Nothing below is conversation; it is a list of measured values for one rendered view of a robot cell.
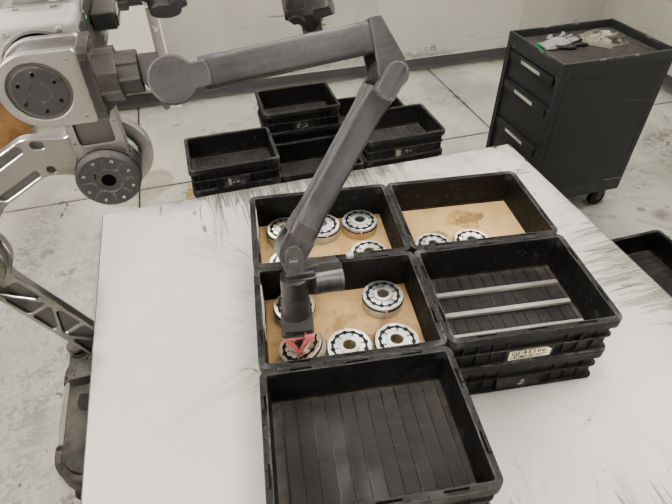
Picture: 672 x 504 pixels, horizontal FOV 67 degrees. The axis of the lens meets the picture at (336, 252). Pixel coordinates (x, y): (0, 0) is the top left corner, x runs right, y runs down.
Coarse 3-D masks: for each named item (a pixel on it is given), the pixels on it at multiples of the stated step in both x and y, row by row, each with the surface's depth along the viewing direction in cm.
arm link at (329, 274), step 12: (288, 252) 97; (300, 252) 97; (288, 264) 97; (300, 264) 98; (312, 264) 101; (324, 264) 101; (336, 264) 102; (324, 276) 101; (336, 276) 102; (324, 288) 102; (336, 288) 103
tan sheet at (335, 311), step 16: (272, 304) 129; (320, 304) 129; (336, 304) 129; (352, 304) 129; (272, 320) 125; (320, 320) 125; (336, 320) 125; (352, 320) 125; (368, 320) 125; (384, 320) 125; (400, 320) 125; (416, 320) 125; (272, 336) 122; (368, 336) 121; (272, 352) 118
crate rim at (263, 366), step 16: (368, 256) 127; (384, 256) 127; (400, 256) 128; (256, 272) 124; (416, 272) 123; (256, 288) 120; (256, 304) 116; (432, 304) 115; (256, 320) 112; (352, 352) 106; (368, 352) 106; (384, 352) 106; (272, 368) 103
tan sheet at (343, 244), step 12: (264, 228) 152; (384, 228) 151; (264, 240) 148; (336, 240) 147; (348, 240) 147; (360, 240) 147; (384, 240) 147; (264, 252) 144; (312, 252) 144; (324, 252) 144; (336, 252) 144; (348, 252) 144
